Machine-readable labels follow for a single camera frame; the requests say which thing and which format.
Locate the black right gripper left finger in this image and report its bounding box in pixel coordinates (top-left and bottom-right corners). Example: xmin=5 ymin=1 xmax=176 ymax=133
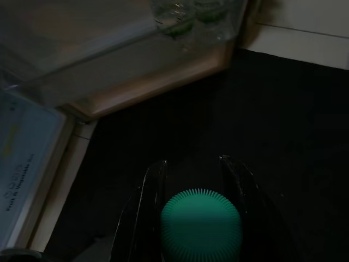
xmin=112 ymin=160 xmax=168 ymax=262

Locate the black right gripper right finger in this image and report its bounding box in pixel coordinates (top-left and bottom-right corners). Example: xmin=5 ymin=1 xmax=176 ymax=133
xmin=219 ymin=154 xmax=294 ymax=262

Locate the clear water bottle teal cap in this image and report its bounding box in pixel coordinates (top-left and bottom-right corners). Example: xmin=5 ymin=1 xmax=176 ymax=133
xmin=160 ymin=188 xmax=243 ymax=262
xmin=151 ymin=0 xmax=194 ymax=38

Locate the dark floor mat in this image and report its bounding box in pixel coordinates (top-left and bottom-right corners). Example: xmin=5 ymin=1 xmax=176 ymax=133
xmin=43 ymin=47 xmax=349 ymax=262

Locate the white crisper drawer printed label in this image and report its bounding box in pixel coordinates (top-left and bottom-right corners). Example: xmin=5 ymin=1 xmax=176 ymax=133
xmin=0 ymin=87 xmax=69 ymax=249

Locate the clear door shelf bin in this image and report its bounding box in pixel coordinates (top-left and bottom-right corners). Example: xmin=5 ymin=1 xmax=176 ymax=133
xmin=0 ymin=0 xmax=240 ymax=91

